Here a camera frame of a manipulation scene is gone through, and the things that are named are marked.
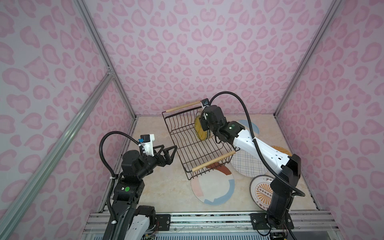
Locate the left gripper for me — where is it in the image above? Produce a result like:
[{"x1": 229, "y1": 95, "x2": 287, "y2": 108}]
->
[{"x1": 137, "y1": 143, "x2": 176, "y2": 181}]

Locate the yellow striped plate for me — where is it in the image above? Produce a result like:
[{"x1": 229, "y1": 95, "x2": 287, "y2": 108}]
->
[{"x1": 194, "y1": 116, "x2": 210, "y2": 141}]

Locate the black wire dish rack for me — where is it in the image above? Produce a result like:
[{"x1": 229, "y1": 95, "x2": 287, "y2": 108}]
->
[{"x1": 162, "y1": 101, "x2": 235, "y2": 180}]

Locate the large pink blue plate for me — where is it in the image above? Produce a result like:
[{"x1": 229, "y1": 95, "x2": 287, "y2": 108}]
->
[{"x1": 191, "y1": 166, "x2": 235, "y2": 206}]

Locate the orange woven plate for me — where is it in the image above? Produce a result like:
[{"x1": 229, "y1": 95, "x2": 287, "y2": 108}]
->
[{"x1": 272, "y1": 146, "x2": 292, "y2": 156}]

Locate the orange sunburst plate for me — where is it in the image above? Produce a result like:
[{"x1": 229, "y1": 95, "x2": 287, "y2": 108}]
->
[{"x1": 250, "y1": 175, "x2": 274, "y2": 211}]

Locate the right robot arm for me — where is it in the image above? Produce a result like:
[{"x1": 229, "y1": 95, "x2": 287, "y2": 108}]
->
[{"x1": 200, "y1": 105, "x2": 305, "y2": 229}]

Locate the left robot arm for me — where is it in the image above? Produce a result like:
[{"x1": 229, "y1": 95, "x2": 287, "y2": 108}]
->
[{"x1": 103, "y1": 145, "x2": 178, "y2": 240}]

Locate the cream blue plate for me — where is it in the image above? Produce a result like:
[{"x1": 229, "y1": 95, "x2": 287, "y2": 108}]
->
[{"x1": 237, "y1": 120, "x2": 260, "y2": 137}]

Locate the white plaid plate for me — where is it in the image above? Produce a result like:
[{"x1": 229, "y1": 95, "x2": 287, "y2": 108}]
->
[{"x1": 231, "y1": 150, "x2": 268, "y2": 178}]

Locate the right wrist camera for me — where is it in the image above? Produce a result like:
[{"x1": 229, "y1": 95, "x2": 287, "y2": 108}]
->
[{"x1": 201, "y1": 99, "x2": 210, "y2": 109}]

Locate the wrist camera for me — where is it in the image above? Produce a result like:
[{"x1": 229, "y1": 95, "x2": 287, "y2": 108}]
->
[
  {"x1": 201, "y1": 99, "x2": 210, "y2": 109},
  {"x1": 139, "y1": 134, "x2": 155, "y2": 157}
]

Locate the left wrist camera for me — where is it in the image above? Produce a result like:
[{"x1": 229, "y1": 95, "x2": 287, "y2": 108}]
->
[{"x1": 139, "y1": 134, "x2": 155, "y2": 157}]

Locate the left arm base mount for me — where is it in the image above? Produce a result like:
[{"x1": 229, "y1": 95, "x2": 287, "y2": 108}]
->
[{"x1": 129, "y1": 213, "x2": 172, "y2": 232}]

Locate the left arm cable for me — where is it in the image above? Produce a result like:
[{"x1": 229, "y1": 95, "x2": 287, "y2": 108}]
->
[{"x1": 98, "y1": 131, "x2": 141, "y2": 240}]

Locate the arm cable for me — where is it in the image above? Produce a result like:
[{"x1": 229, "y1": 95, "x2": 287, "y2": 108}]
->
[
  {"x1": 208, "y1": 91, "x2": 306, "y2": 198},
  {"x1": 98, "y1": 131, "x2": 141, "y2": 240}
]

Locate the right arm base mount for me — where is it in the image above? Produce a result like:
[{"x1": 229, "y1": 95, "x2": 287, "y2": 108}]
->
[{"x1": 250, "y1": 213, "x2": 295, "y2": 231}]

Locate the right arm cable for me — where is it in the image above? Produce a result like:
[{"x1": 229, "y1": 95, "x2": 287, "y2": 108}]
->
[{"x1": 208, "y1": 91, "x2": 306, "y2": 198}]

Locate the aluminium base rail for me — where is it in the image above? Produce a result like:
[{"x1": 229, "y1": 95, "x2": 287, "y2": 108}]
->
[{"x1": 80, "y1": 209, "x2": 343, "y2": 240}]

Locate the aluminium frame strut left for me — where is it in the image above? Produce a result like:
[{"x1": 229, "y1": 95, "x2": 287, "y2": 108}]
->
[{"x1": 1, "y1": 1, "x2": 134, "y2": 240}]

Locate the aluminium frame strut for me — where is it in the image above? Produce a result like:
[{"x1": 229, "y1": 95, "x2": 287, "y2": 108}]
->
[
  {"x1": 1, "y1": 1, "x2": 134, "y2": 240},
  {"x1": 273, "y1": 0, "x2": 344, "y2": 118}
]

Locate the aluminium frame strut right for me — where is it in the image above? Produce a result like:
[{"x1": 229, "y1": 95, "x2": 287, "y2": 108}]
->
[{"x1": 273, "y1": 0, "x2": 344, "y2": 118}]

